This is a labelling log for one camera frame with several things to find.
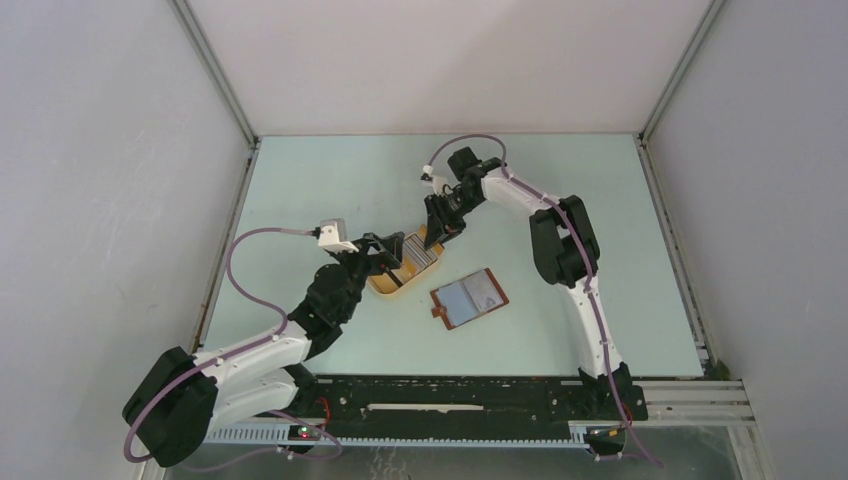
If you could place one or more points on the aluminium frame rail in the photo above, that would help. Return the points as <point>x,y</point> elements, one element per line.
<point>650,401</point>

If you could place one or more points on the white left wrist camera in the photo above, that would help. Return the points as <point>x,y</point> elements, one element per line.
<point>332,237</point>

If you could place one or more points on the stack of credit cards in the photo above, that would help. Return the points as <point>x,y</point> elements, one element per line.
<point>414,253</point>

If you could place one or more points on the white striped credit card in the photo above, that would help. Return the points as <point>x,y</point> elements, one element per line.
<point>484,292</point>

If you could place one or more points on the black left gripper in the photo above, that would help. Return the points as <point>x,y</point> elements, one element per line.
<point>387,248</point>

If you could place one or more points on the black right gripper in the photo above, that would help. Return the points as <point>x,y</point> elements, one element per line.
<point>440,222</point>

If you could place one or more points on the brown leather card holder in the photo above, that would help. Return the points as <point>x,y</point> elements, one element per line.
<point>452,305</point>

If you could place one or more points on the beige oval card tray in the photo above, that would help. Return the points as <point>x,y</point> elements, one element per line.
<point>397,281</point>

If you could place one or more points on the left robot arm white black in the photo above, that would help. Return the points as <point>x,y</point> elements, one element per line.
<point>185,396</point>

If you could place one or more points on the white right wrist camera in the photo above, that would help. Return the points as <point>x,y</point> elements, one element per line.
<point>437,183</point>

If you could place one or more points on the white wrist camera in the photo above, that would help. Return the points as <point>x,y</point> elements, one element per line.
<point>437,183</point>
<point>332,237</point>

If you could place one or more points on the white toothed cable duct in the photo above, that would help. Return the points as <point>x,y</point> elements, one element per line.
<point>289,434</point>

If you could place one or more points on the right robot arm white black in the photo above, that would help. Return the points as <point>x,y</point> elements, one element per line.
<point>564,246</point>

